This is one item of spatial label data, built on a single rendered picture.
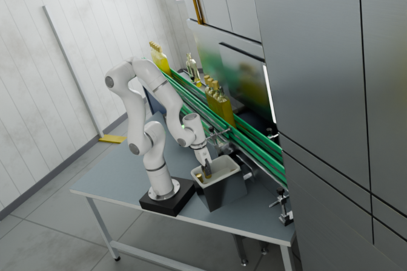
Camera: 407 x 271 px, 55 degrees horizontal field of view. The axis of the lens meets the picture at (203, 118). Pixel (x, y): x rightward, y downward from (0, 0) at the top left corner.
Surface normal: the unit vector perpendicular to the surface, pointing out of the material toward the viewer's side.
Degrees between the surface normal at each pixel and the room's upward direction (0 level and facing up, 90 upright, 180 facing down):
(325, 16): 90
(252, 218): 0
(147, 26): 90
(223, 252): 0
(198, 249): 0
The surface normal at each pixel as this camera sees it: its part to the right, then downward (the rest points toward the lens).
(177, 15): -0.49, 0.51
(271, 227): -0.24, -0.86
